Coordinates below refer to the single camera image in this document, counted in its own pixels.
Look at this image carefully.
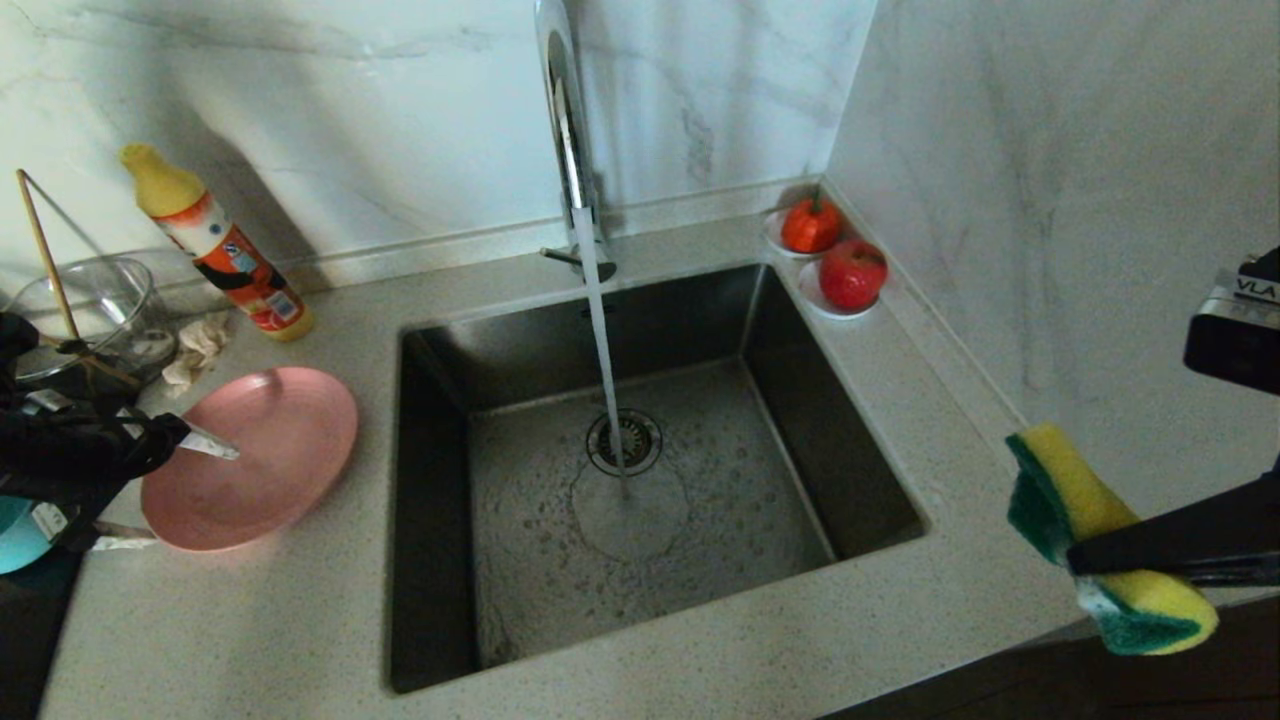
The round metal drain strainer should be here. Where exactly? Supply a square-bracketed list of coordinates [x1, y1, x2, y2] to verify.
[586, 408, 663, 478]

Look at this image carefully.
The yellow sponge green backing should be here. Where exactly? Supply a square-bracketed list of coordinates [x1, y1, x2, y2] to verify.
[1006, 423, 1219, 656]

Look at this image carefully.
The clear glass jug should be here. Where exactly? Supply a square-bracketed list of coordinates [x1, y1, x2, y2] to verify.
[5, 257, 179, 388]

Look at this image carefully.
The golden utensil handle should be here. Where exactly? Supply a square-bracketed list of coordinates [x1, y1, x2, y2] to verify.
[15, 168, 81, 341]
[40, 335, 142, 390]

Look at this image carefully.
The small white dish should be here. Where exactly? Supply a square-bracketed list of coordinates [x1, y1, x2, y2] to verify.
[799, 262, 881, 321]
[766, 208, 845, 261]

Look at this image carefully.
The running water stream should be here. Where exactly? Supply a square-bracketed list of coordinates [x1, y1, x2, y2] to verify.
[575, 205, 638, 501]

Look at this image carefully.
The orange detergent bottle yellow cap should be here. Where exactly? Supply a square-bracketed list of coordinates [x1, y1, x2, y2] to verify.
[120, 143, 315, 342]

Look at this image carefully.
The teal bowl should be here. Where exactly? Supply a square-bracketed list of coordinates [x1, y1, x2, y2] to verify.
[0, 495, 63, 576]

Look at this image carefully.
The pink plate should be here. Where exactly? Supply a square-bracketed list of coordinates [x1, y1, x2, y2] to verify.
[140, 366, 359, 553]

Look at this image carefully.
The crumpled beige tissue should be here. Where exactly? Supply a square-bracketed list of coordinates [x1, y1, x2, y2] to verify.
[160, 312, 233, 396]

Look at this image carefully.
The red tomato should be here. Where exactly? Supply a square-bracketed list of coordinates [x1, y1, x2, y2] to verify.
[781, 190, 845, 255]

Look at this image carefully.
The chrome kitchen faucet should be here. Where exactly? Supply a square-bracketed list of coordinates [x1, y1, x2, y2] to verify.
[529, 0, 618, 287]

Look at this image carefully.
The red apple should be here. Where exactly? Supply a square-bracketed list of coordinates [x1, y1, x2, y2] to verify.
[820, 238, 890, 311]

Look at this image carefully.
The stainless steel sink basin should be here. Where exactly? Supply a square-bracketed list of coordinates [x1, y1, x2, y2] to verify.
[385, 262, 931, 696]

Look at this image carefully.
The black stove cooktop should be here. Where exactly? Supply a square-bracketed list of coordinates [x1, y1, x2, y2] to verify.
[0, 545, 101, 720]

